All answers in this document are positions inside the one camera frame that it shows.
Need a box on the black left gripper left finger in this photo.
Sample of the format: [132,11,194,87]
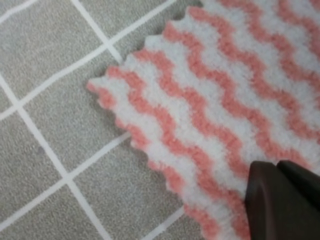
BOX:
[244,161,320,240]

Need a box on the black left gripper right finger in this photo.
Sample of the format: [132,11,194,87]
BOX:
[276,160,320,205]

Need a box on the pink white wavy towel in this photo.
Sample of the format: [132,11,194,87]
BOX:
[87,0,320,240]

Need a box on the grey checked tablecloth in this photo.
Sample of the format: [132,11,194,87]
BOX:
[0,0,202,240]

